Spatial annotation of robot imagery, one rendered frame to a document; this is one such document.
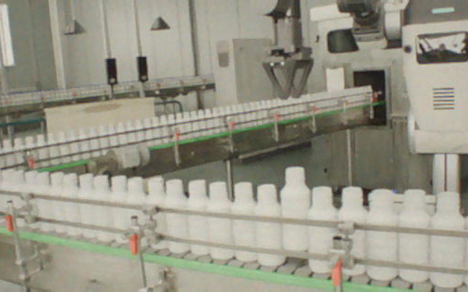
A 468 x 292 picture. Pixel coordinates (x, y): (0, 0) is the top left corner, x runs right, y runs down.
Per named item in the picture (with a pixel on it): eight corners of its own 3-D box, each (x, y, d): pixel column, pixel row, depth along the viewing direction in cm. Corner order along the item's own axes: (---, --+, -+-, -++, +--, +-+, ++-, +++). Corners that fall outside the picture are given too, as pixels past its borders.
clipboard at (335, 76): (327, 97, 492) (326, 66, 487) (346, 97, 475) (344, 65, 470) (325, 98, 489) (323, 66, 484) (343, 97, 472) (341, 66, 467)
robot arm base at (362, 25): (380, 32, 138) (382, 0, 142) (375, 18, 132) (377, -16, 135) (352, 35, 142) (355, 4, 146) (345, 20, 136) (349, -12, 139)
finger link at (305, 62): (270, 100, 91) (267, 51, 90) (285, 98, 97) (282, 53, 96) (303, 99, 88) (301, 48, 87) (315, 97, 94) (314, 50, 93)
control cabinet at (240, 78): (256, 152, 801) (247, 39, 771) (278, 155, 765) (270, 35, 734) (220, 162, 747) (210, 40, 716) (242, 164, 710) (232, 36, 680)
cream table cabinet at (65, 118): (137, 189, 606) (127, 98, 587) (165, 196, 561) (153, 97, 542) (57, 210, 533) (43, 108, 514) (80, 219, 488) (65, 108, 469)
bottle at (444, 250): (450, 293, 77) (452, 201, 74) (422, 282, 82) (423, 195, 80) (470, 282, 80) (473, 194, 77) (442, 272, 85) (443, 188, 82)
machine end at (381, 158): (391, 165, 621) (385, 14, 590) (488, 175, 527) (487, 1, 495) (320, 193, 515) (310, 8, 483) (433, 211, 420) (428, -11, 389)
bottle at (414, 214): (437, 276, 84) (438, 191, 81) (417, 287, 80) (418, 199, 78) (411, 267, 89) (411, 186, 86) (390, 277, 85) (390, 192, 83)
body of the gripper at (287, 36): (262, 57, 87) (259, 18, 86) (283, 59, 96) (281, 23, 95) (294, 54, 84) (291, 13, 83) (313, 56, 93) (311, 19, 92)
